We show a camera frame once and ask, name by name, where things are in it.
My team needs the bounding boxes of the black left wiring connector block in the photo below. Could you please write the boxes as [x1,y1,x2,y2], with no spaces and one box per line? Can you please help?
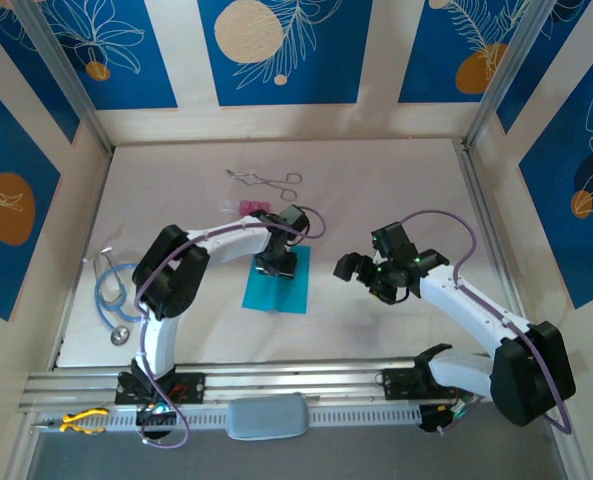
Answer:
[135,403,180,441]

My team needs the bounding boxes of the black right wiring connector block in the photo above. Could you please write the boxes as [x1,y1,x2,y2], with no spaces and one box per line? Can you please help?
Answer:
[418,399,482,435]

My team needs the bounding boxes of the slotted grey cable tray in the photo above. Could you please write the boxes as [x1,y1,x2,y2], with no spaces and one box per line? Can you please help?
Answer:
[30,404,423,435]

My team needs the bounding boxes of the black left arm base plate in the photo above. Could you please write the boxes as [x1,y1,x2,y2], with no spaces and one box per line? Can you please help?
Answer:
[114,372,207,406]

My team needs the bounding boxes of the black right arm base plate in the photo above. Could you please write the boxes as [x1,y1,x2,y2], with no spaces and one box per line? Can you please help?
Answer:
[383,368,430,401]

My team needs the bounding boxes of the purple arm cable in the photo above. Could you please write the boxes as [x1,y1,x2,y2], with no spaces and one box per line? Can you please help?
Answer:
[133,204,327,449]
[398,209,572,436]

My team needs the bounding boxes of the black wiring connector block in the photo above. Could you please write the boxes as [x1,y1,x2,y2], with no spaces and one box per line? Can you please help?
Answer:
[135,403,180,441]
[418,399,482,435]

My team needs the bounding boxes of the aluminium table side rail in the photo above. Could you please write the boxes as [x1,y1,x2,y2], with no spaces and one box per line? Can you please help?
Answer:
[454,139,527,321]

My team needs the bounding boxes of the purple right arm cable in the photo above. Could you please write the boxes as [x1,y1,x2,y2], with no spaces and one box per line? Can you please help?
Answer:
[398,209,572,436]

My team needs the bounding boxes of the blue paper sheet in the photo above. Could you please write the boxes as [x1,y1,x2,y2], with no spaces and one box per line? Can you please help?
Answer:
[241,244,311,315]

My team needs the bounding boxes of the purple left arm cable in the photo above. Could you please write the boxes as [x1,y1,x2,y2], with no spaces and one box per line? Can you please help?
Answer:
[133,204,327,449]

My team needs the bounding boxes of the grey zipped pouch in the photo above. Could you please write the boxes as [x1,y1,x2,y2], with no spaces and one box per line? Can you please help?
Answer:
[225,393,311,441]

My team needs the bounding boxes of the yellow handled pliers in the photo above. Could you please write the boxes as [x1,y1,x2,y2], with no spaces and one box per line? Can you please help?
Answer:
[31,407,111,435]

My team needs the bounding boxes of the aluminium rail frame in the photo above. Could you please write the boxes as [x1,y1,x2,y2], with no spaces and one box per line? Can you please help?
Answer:
[18,355,497,415]

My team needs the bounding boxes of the blue stethoscope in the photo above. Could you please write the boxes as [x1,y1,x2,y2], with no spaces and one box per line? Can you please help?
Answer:
[83,246,145,346]

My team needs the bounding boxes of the aluminium frame post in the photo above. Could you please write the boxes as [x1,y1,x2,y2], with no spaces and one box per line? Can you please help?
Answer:
[13,0,115,154]
[464,0,566,151]

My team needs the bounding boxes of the pink and clear pill box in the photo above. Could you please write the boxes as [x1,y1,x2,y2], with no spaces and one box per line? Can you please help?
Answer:
[219,198,272,216]

